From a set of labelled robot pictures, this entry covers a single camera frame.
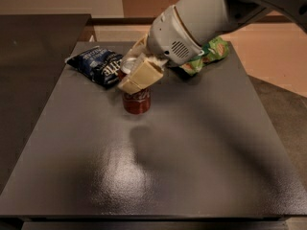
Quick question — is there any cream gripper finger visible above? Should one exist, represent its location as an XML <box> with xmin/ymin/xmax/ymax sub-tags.
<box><xmin>121</xmin><ymin>34</ymin><xmax>149</xmax><ymax>69</ymax></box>
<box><xmin>118</xmin><ymin>57</ymin><xmax>164</xmax><ymax>95</ymax></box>

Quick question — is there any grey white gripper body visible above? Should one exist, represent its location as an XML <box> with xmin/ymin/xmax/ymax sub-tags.
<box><xmin>147</xmin><ymin>5</ymin><xmax>204</xmax><ymax>65</ymax></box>

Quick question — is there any red coke can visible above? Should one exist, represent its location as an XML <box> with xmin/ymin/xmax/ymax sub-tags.
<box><xmin>118</xmin><ymin>57</ymin><xmax>151</xmax><ymax>115</ymax></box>

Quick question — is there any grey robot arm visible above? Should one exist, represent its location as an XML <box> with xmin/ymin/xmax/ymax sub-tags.
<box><xmin>118</xmin><ymin>0</ymin><xmax>307</xmax><ymax>94</ymax></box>

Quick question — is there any blue Kettle chip bag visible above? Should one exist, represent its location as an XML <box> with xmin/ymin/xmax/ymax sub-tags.
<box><xmin>65</xmin><ymin>46</ymin><xmax>123</xmax><ymax>88</ymax></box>

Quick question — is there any green snack bag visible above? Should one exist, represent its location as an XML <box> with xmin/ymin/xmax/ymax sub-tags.
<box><xmin>180</xmin><ymin>36</ymin><xmax>229</xmax><ymax>76</ymax></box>

